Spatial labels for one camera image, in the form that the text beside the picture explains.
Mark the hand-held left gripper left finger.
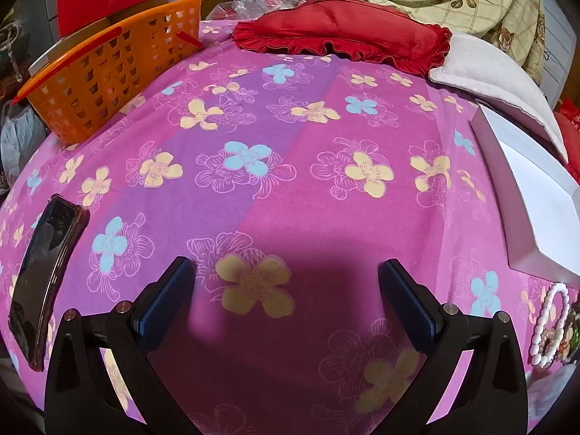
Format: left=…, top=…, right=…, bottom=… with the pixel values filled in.
left=44, top=256, right=198, bottom=435

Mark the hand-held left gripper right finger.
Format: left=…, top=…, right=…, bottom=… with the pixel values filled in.
left=379, top=258, right=529, bottom=435

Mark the white bead bracelet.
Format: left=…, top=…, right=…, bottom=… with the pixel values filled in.
left=529, top=282, right=571, bottom=369

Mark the white shallow box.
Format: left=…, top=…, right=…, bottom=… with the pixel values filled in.
left=470, top=103, right=580, bottom=279

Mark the black smartphone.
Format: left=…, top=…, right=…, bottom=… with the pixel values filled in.
left=8, top=194, right=89, bottom=370

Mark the pink floral bedsheet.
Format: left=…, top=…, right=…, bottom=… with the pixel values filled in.
left=0, top=20, right=580, bottom=435

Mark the grey cloth bag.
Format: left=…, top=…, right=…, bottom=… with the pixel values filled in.
left=0, top=100, right=46, bottom=177

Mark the plain red pillow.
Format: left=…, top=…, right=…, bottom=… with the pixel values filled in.
left=553, top=97, right=580, bottom=164

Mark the orange plastic basket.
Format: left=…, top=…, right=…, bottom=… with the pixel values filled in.
left=11, top=0, right=210, bottom=145

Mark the white pillow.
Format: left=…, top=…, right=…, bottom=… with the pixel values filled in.
left=428, top=32, right=569, bottom=164

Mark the red ruffled pillow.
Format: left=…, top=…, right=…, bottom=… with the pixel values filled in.
left=232, top=0, right=454, bottom=78

